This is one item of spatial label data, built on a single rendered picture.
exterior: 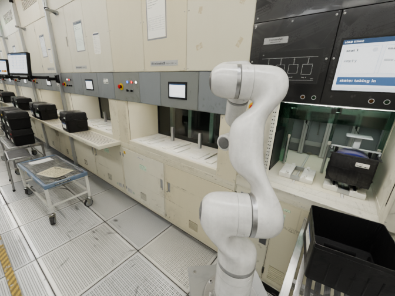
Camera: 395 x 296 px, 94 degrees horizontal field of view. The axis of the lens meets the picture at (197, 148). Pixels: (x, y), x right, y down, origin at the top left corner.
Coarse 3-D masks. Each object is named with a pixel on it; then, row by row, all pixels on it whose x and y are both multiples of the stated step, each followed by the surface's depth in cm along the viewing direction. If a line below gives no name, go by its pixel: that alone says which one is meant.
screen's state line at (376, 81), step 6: (342, 78) 85; (348, 78) 84; (354, 78) 83; (360, 78) 82; (366, 78) 81; (372, 78) 80; (378, 78) 78; (384, 78) 77; (390, 78) 76; (336, 84) 87; (342, 84) 86; (348, 84) 85; (354, 84) 83; (360, 84) 82; (366, 84) 81; (372, 84) 80; (378, 84) 79; (384, 84) 78; (390, 84) 77
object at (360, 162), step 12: (336, 144) 118; (336, 156) 111; (348, 156) 107; (336, 168) 112; (348, 168) 109; (360, 168) 105; (372, 168) 102; (336, 180) 114; (348, 180) 110; (360, 180) 107
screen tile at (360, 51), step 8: (352, 48) 81; (360, 48) 80; (368, 48) 78; (344, 56) 83; (352, 56) 82; (360, 56) 80; (368, 56) 79; (376, 56) 77; (344, 64) 84; (352, 64) 82; (360, 64) 81; (368, 64) 79; (376, 64) 78; (344, 72) 84; (352, 72) 83; (360, 72) 81; (368, 72) 80
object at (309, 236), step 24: (312, 216) 83; (336, 216) 88; (312, 240) 73; (336, 240) 91; (360, 240) 86; (384, 240) 77; (312, 264) 71; (336, 264) 67; (360, 264) 63; (384, 264) 74; (336, 288) 70; (360, 288) 65; (384, 288) 62
